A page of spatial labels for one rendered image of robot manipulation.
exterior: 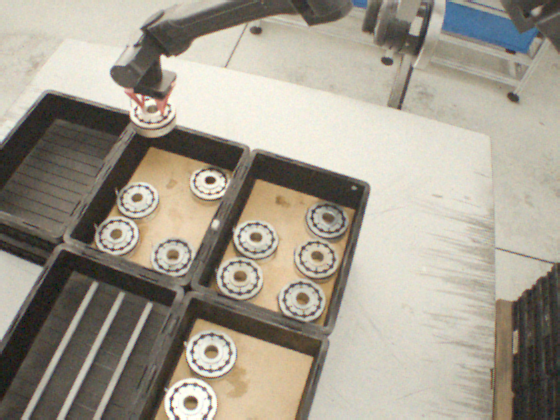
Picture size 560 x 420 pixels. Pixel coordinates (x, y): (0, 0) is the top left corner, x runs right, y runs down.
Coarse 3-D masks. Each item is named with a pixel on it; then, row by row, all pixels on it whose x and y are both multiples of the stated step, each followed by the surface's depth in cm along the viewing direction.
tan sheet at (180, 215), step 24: (144, 168) 125; (168, 168) 126; (192, 168) 126; (168, 192) 122; (120, 216) 116; (168, 216) 118; (192, 216) 118; (144, 240) 113; (192, 240) 115; (144, 264) 110
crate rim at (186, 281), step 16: (176, 128) 120; (128, 144) 116; (240, 144) 119; (112, 160) 113; (240, 160) 116; (96, 192) 108; (224, 192) 111; (80, 208) 105; (64, 240) 100; (208, 240) 104; (112, 256) 99; (160, 272) 99; (192, 272) 99
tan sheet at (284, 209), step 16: (256, 192) 124; (272, 192) 124; (288, 192) 125; (256, 208) 121; (272, 208) 122; (288, 208) 122; (304, 208) 123; (272, 224) 119; (288, 224) 120; (304, 224) 120; (256, 240) 116; (288, 240) 117; (304, 240) 117; (224, 256) 113; (288, 256) 115; (272, 272) 112; (288, 272) 112; (336, 272) 113; (272, 288) 110; (272, 304) 108; (304, 304) 108; (320, 320) 107
